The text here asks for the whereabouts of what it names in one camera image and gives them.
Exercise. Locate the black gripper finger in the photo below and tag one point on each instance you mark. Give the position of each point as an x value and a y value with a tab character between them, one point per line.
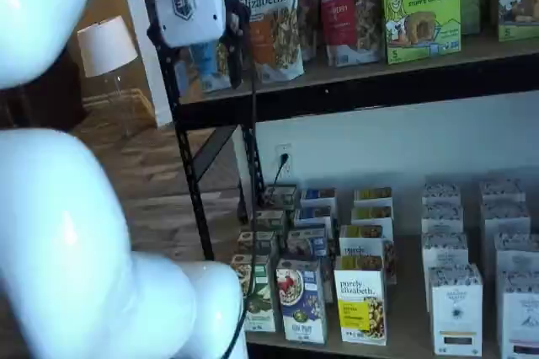
236	60

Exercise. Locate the blue white flax oatmeal box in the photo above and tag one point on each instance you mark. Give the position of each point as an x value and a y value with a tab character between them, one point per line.
305	245
318	198
301	304
313	218

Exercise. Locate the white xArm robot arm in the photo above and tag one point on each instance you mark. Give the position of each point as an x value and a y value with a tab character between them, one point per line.
63	249

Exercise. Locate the black metal shelf unit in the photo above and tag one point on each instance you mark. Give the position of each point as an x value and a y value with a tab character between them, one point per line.
337	98

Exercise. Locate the green apple cinnamon oatmeal box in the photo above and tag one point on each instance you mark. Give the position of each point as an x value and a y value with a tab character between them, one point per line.
282	196
263	243
269	220
263	300

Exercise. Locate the green Bobo's apple pie box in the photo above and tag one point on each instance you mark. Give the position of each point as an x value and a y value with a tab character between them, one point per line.
421	17

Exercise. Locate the yellow purely elizabeth box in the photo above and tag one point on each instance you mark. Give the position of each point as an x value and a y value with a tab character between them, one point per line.
360	304
372	215
372	195
364	243

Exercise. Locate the white tea box pink label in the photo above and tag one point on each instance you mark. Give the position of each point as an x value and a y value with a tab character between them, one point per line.
520	317
503	220
501	190
518	253

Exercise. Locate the blue purely elizabeth granola bag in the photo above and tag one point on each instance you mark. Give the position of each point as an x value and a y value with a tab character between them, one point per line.
208	68

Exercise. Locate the orange purely elizabeth granola bag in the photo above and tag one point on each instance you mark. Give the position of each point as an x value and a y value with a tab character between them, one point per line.
273	17

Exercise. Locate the white shade floor lamp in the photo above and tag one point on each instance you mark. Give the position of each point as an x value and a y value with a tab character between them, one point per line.
107	45

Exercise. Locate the red purely elizabeth granola bag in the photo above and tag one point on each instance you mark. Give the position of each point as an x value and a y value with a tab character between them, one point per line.
349	17

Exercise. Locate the dark brown armchair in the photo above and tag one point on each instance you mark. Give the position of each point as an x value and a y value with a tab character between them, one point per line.
63	93

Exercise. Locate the white wall outlet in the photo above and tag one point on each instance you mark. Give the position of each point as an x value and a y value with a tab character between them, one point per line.
285	171

